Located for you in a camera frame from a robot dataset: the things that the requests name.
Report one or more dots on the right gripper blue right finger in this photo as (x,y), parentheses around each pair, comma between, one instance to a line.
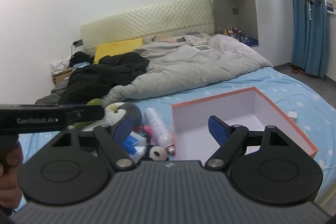
(231,140)

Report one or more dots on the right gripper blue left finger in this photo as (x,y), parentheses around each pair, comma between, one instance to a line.
(109,140)

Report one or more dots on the blue white plastic bag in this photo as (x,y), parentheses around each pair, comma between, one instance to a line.
(135,145)

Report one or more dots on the small panda plush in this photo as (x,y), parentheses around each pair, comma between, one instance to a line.
(155,153)

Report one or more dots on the person's left hand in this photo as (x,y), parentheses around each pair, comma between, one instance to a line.
(10,190)

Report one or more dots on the grey white penguin plush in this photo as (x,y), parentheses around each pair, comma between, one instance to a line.
(116,112)

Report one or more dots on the green plush stem toy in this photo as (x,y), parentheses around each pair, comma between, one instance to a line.
(91,112)

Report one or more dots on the pink hair accessory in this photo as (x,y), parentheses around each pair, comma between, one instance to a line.
(147,133)

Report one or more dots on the orange cardboard box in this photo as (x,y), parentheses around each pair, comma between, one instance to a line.
(247,107)

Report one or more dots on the white spray can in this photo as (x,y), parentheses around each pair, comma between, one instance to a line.
(162,134)

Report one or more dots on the black clothing pile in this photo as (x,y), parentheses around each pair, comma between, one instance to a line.
(96,80)

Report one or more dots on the grey duvet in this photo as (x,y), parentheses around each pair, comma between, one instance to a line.
(176,67)

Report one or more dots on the yellow pillow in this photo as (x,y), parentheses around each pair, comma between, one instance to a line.
(116,48)

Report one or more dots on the bottles on shelf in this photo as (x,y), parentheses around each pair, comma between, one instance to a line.
(236,34)

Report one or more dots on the blue curtain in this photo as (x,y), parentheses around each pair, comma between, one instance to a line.
(311,37)

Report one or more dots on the cream padded headboard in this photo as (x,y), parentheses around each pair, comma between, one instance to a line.
(147,22)

